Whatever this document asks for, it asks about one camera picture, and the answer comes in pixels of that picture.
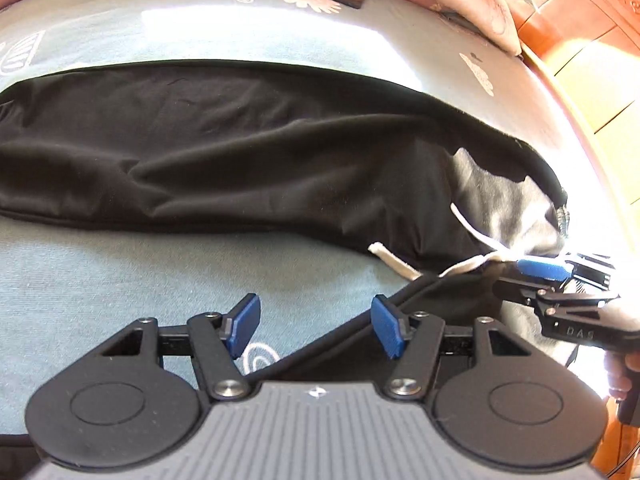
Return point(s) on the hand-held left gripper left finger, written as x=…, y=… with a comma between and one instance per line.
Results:
x=245, y=322

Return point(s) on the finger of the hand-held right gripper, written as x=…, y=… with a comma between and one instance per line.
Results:
x=525, y=292
x=545, y=269

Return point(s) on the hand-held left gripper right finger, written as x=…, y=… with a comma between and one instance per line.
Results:
x=387, y=327

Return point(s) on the person's right hand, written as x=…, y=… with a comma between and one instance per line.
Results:
x=617, y=372

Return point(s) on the blue floral bed sheet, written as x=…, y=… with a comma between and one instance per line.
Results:
x=125, y=270

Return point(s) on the wooden bed frame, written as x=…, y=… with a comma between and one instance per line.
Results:
x=575, y=25

